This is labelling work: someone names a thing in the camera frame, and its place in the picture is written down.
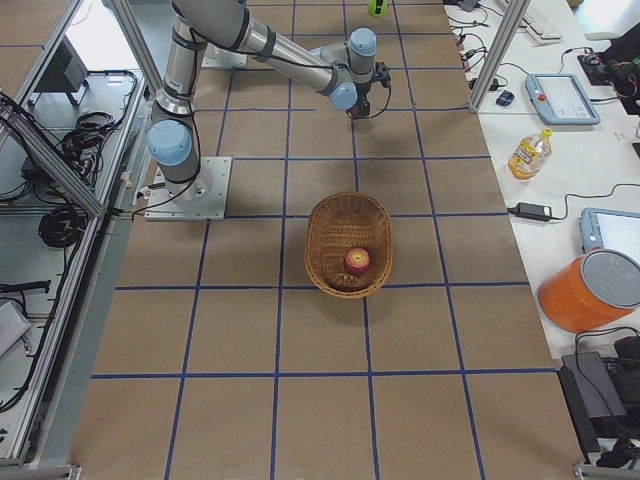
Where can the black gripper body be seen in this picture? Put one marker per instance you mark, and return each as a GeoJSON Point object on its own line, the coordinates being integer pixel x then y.
{"type": "Point", "coordinates": [361, 107]}

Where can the dark red apple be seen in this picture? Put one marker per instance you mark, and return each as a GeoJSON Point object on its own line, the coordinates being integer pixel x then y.
{"type": "Point", "coordinates": [360, 110]}

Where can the green apple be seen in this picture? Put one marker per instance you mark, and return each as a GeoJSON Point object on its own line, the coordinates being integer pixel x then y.
{"type": "Point", "coordinates": [377, 8]}

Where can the red yellow apple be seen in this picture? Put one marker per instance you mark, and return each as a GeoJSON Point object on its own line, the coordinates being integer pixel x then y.
{"type": "Point", "coordinates": [357, 261]}

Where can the oval wicker basket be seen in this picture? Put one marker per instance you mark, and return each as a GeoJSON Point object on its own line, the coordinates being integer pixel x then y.
{"type": "Point", "coordinates": [338, 224]}

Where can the small blue pouch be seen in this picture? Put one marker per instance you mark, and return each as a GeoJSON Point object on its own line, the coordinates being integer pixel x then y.
{"type": "Point", "coordinates": [505, 98]}

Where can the yellow juice bottle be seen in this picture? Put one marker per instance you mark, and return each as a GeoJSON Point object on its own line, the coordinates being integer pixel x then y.
{"type": "Point", "coordinates": [530, 155]}

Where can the white keyboard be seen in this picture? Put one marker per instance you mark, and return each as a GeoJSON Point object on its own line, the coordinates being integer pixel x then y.
{"type": "Point", "coordinates": [538, 27]}

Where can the blue teach pendant far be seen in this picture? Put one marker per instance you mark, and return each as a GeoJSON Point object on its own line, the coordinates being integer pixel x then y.
{"type": "Point", "coordinates": [560, 100]}

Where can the blue teach pendant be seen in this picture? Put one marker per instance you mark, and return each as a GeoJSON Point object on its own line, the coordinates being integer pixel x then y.
{"type": "Point", "coordinates": [610, 229]}
{"type": "Point", "coordinates": [560, 100]}

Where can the black power adapter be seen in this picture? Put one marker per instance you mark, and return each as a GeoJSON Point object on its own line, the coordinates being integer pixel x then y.
{"type": "Point", "coordinates": [531, 211]}

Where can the blue teach pendant near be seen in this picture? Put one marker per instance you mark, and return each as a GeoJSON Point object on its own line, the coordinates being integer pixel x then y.
{"type": "Point", "coordinates": [610, 229]}

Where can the orange bucket with grey lid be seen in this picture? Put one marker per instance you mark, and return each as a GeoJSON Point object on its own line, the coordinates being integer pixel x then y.
{"type": "Point", "coordinates": [595, 289]}

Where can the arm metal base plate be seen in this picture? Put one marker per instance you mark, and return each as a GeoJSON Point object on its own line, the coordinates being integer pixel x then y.
{"type": "Point", "coordinates": [221, 59]}
{"type": "Point", "coordinates": [205, 199]}

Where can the aluminium frame post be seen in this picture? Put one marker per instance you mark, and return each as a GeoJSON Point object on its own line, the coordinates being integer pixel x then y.
{"type": "Point", "coordinates": [500, 44]}

